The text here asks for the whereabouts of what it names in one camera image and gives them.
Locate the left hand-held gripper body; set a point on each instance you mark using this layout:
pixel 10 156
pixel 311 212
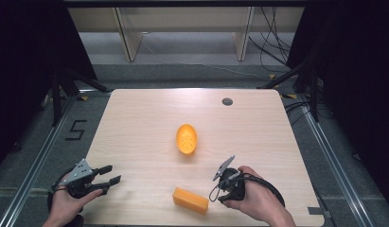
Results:
pixel 76 178

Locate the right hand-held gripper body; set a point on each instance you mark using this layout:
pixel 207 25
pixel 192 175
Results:
pixel 230 183

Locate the orange soap bar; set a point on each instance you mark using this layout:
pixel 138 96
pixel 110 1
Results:
pixel 190 200

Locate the orange oval soap dish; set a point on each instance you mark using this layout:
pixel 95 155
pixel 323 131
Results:
pixel 186 138

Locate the person's left hand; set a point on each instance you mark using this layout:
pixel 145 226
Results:
pixel 67 206

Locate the person's right hand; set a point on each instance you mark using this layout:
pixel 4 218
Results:
pixel 256 197

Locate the grey table grommet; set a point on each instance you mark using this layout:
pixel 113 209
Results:
pixel 227 101

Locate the black tripod stand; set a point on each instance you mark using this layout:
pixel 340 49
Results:
pixel 304 78
pixel 64 91

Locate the grey tape piece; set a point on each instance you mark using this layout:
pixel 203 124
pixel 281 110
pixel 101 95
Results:
pixel 318 211

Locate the beige wooden shelf unit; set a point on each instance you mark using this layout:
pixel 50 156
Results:
pixel 185 31

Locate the aluminium floor rail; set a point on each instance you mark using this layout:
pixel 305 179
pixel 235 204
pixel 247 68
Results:
pixel 332 154
pixel 37 160

